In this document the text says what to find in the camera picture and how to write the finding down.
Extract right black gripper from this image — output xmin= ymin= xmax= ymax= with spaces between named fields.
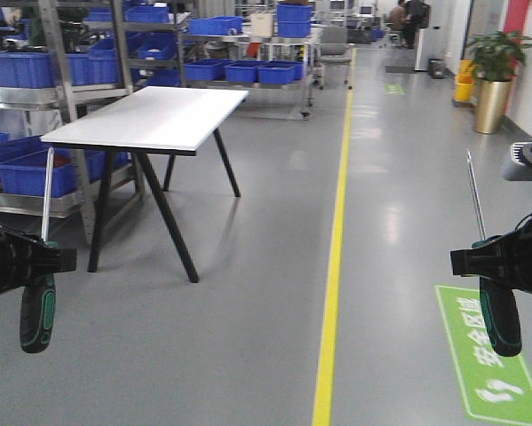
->
xmin=450 ymin=212 xmax=532 ymax=295

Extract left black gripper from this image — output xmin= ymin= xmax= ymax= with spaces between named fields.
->
xmin=0 ymin=224 xmax=77 ymax=295

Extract green black screwdriver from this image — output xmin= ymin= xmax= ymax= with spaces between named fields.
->
xmin=466 ymin=150 xmax=522 ymax=358
xmin=20 ymin=147 xmax=56 ymax=353

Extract white table black legs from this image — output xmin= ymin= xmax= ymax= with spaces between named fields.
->
xmin=42 ymin=86 xmax=248 ymax=283

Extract plant in gold pot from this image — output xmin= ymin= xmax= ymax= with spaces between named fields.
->
xmin=466 ymin=30 xmax=532 ymax=134

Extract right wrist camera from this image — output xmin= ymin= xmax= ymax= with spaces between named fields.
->
xmin=501 ymin=142 xmax=532 ymax=181

